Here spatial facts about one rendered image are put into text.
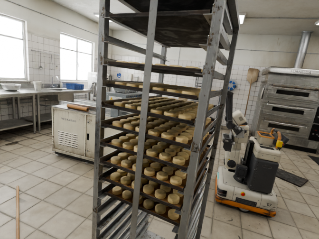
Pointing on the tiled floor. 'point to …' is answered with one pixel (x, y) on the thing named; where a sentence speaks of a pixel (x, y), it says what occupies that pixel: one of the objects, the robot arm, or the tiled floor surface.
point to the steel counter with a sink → (60, 92)
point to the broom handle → (17, 213)
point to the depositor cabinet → (77, 133)
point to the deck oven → (289, 106)
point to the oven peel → (252, 73)
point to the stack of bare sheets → (295, 180)
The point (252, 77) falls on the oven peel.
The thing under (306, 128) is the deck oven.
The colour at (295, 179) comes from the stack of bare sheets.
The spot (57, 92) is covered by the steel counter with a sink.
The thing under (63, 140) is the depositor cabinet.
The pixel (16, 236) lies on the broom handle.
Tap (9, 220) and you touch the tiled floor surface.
